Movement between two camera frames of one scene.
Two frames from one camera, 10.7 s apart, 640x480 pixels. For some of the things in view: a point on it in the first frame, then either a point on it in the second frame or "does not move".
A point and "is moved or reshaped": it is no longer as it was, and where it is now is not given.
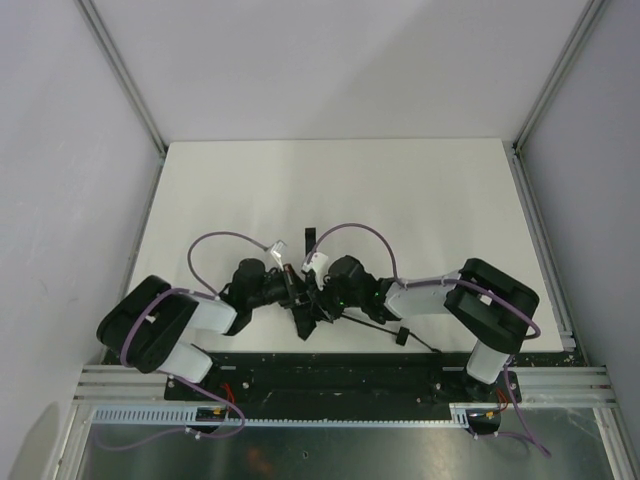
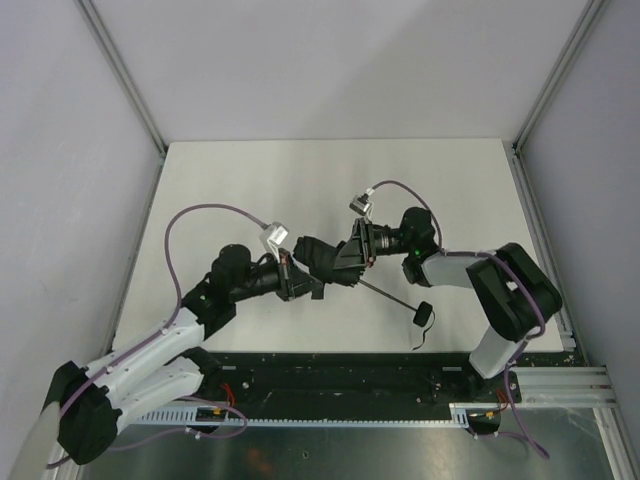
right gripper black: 314,293 to 360,245
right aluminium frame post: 587,19 does not move
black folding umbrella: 308,317 is moved or reshaped
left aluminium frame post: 125,80 does not move
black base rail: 346,380 does not move
